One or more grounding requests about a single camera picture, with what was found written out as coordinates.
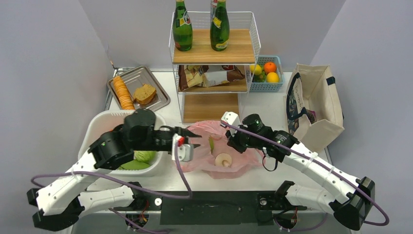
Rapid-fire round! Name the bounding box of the stack of round crackers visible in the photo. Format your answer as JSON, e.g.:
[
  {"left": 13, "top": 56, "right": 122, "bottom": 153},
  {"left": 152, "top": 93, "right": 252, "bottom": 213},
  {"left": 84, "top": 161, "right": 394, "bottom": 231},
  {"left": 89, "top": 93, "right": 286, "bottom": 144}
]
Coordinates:
[{"left": 113, "top": 76, "right": 135, "bottom": 110}]

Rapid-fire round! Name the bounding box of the right green glass bottle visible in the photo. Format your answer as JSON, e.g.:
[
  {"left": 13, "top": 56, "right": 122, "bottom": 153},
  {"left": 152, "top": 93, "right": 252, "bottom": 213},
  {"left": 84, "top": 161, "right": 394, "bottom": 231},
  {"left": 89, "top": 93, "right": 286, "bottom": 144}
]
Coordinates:
[{"left": 210, "top": 0, "right": 230, "bottom": 51}]

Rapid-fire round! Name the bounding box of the green leafy vegetable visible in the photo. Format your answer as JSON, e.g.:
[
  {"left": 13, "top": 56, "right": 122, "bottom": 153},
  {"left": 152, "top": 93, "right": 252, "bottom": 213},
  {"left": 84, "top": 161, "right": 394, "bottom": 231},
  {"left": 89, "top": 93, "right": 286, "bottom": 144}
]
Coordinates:
[{"left": 118, "top": 160, "right": 150, "bottom": 170}]

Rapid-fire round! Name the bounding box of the white wire shelf rack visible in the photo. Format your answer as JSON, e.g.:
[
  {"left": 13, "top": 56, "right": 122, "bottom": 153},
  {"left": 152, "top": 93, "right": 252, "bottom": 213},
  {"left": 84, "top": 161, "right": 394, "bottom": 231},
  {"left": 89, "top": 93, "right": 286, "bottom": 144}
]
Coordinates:
[{"left": 169, "top": 11, "right": 261, "bottom": 124}]

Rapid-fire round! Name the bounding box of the slice of brown bread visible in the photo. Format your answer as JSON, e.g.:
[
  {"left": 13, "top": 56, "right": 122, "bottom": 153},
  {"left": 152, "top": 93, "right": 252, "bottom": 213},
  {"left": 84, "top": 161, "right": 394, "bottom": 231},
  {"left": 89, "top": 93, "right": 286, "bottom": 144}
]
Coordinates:
[{"left": 132, "top": 84, "right": 157, "bottom": 105}]

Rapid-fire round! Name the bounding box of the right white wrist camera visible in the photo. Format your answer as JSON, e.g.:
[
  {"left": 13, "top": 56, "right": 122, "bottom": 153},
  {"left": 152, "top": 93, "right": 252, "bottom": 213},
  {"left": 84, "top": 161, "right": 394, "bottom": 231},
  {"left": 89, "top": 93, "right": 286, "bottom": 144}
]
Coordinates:
[{"left": 220, "top": 112, "right": 241, "bottom": 137}]

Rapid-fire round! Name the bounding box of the white brown snack bag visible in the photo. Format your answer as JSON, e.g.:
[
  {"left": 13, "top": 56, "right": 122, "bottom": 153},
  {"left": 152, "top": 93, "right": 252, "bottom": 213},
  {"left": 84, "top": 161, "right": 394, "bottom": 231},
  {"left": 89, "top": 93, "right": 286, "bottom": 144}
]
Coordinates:
[{"left": 178, "top": 65, "right": 229, "bottom": 91}]

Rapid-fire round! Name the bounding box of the green cabbage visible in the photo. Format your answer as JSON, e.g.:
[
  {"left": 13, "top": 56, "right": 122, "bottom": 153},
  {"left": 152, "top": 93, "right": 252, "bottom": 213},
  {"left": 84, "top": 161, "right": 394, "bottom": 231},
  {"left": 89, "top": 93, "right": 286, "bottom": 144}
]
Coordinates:
[{"left": 134, "top": 151, "right": 157, "bottom": 163}]

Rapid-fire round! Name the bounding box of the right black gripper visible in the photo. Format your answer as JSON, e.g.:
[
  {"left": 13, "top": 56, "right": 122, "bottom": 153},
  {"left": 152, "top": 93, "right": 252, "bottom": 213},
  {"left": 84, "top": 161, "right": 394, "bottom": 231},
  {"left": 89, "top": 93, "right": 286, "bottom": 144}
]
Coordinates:
[{"left": 226, "top": 122, "right": 262, "bottom": 154}]

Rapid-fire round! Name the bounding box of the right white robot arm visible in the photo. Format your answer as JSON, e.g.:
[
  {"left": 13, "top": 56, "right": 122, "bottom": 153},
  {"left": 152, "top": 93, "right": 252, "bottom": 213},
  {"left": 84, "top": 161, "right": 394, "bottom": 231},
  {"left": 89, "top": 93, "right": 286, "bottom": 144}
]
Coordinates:
[{"left": 221, "top": 112, "right": 375, "bottom": 231}]

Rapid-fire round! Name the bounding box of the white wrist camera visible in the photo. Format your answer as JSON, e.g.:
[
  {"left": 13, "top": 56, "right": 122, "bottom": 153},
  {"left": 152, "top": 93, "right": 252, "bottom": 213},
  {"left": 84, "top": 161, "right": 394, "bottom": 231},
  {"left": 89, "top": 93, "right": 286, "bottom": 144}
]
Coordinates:
[
  {"left": 220, "top": 112, "right": 241, "bottom": 137},
  {"left": 171, "top": 134, "right": 194, "bottom": 162}
]

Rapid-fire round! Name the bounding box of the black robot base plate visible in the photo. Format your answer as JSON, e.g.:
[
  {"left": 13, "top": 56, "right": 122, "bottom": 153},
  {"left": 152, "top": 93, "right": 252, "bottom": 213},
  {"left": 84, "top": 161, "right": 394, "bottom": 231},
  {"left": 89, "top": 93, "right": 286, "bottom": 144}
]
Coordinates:
[{"left": 142, "top": 190, "right": 298, "bottom": 227}]

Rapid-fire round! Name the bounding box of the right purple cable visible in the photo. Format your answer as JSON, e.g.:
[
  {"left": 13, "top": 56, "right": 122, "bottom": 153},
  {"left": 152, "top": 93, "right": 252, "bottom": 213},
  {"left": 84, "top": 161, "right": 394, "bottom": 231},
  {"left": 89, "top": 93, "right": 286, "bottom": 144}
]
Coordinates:
[{"left": 223, "top": 122, "right": 390, "bottom": 227}]

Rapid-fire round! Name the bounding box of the beige canvas tote bag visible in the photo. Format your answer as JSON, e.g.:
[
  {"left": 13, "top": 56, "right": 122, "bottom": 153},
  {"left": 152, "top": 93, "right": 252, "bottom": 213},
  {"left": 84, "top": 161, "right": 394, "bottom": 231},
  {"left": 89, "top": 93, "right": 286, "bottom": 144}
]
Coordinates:
[{"left": 285, "top": 64, "right": 344, "bottom": 153}]

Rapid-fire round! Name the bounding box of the metal tray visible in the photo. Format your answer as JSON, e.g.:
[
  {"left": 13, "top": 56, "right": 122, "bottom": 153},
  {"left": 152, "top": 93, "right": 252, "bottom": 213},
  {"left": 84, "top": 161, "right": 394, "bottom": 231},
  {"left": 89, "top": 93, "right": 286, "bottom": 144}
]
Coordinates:
[{"left": 107, "top": 66, "right": 170, "bottom": 111}]

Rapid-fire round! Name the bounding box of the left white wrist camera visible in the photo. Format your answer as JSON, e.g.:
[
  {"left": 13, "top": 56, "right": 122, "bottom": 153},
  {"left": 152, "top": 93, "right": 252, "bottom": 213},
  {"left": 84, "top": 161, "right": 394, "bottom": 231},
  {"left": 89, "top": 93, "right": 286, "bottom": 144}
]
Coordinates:
[{"left": 171, "top": 134, "right": 194, "bottom": 162}]

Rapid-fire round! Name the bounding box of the white plastic basin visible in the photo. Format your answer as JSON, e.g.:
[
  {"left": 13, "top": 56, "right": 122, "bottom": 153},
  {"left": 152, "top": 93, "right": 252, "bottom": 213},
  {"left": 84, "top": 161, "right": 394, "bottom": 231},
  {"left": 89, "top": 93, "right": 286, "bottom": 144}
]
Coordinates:
[{"left": 78, "top": 110, "right": 171, "bottom": 177}]

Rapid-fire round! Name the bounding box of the pink plastic grocery bag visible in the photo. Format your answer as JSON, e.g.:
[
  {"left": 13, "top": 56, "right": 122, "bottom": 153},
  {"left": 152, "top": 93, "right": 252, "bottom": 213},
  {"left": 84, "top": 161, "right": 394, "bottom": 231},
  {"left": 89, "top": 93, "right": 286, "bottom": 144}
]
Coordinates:
[{"left": 180, "top": 120, "right": 263, "bottom": 179}]

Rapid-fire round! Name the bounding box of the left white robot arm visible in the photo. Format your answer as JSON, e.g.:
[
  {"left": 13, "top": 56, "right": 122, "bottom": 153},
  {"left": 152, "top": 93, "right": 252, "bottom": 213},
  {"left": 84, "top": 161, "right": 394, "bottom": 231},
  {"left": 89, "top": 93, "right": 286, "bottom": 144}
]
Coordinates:
[{"left": 27, "top": 109, "right": 195, "bottom": 232}]

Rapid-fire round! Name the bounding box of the green grapes bunch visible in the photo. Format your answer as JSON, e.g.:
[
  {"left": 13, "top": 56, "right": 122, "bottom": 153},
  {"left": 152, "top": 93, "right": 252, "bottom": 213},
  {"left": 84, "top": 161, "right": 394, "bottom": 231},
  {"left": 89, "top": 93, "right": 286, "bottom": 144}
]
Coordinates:
[{"left": 253, "top": 71, "right": 266, "bottom": 82}]

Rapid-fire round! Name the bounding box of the orange fruit in basket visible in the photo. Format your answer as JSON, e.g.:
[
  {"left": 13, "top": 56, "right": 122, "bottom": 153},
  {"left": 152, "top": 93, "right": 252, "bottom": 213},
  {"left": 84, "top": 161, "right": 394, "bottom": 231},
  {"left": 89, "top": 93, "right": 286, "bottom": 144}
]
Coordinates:
[{"left": 263, "top": 62, "right": 277, "bottom": 74}]

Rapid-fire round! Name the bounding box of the blue plastic basket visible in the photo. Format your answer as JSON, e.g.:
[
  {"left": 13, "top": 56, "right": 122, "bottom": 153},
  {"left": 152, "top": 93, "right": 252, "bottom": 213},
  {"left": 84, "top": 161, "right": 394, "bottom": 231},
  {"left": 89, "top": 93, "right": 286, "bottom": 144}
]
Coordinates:
[{"left": 249, "top": 55, "right": 285, "bottom": 92}]

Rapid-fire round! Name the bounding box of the purple snack packet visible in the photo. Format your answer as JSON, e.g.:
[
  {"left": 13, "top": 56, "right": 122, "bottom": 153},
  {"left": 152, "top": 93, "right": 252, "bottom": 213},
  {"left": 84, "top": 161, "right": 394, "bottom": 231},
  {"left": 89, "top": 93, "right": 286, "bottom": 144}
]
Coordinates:
[{"left": 306, "top": 110, "right": 317, "bottom": 124}]

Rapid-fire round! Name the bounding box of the left green glass bottle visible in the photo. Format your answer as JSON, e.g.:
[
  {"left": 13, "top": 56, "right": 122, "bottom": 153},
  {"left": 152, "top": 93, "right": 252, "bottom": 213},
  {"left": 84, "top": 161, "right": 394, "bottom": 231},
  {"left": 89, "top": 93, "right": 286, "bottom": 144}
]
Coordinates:
[{"left": 172, "top": 0, "right": 193, "bottom": 51}]

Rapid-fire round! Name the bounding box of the yellow lemon in basket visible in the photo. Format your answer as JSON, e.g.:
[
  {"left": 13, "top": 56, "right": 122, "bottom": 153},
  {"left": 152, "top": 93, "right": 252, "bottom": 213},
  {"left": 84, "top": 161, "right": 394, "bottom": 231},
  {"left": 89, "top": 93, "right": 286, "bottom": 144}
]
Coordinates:
[{"left": 266, "top": 72, "right": 280, "bottom": 83}]

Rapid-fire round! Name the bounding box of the green glass bottle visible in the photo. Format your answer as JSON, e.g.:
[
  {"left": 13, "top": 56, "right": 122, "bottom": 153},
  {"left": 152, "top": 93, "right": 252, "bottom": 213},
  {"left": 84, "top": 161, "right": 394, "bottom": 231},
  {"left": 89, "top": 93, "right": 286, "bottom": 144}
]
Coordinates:
[
  {"left": 210, "top": 0, "right": 230, "bottom": 51},
  {"left": 172, "top": 0, "right": 193, "bottom": 51}
]

